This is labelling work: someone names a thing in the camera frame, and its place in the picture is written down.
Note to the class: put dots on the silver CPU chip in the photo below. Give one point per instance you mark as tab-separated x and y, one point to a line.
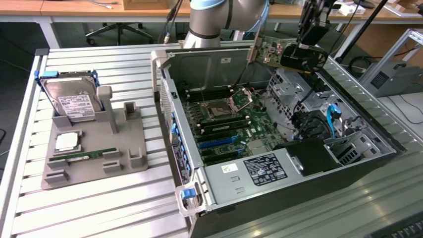
65	142

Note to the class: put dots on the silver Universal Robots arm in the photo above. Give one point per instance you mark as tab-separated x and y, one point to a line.
204	22

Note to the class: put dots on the small white box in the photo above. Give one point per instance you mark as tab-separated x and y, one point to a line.
350	10

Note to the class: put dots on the open black PC case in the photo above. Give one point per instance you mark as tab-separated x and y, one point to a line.
298	205

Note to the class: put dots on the metal socket cover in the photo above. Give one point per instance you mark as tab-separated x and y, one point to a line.
240	99

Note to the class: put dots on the wooden desk white frame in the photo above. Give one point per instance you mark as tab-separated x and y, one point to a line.
287	11
65	10

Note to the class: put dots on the green motherboard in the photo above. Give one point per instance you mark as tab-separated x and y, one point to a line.
258	129

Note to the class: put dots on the grey computer tower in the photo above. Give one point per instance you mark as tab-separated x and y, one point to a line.
392	79

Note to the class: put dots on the silver power supply unit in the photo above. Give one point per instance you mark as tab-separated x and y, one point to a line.
231	178

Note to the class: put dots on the black tripod pole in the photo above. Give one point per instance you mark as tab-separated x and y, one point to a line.
363	27

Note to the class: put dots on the hard disk in blue caddy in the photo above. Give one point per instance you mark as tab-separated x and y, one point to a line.
65	94

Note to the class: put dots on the brown cardboard box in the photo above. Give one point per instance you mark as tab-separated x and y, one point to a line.
147	4

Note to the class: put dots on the grey plastic parts rack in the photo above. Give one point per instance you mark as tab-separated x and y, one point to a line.
99	143

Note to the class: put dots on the green graphics card black cooler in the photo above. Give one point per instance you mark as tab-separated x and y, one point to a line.
298	58

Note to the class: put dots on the office chair base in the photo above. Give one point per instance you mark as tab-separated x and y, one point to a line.
120	29

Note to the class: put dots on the RAM stick with white label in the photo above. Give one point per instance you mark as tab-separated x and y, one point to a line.
224	126

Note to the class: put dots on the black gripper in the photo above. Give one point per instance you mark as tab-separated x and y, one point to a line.
315	34

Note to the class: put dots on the blue expansion slot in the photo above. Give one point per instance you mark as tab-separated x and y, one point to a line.
218	143

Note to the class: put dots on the green RAM stick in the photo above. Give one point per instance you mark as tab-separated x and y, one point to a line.
89	154

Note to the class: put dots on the blue case latch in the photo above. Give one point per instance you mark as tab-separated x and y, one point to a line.
187	194

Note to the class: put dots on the CPU socket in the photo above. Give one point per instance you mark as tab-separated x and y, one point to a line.
218	110

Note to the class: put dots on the black keyboard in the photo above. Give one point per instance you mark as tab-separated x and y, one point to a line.
406	230

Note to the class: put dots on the aluminium profile frame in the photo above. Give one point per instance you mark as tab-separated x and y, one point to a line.
402	42

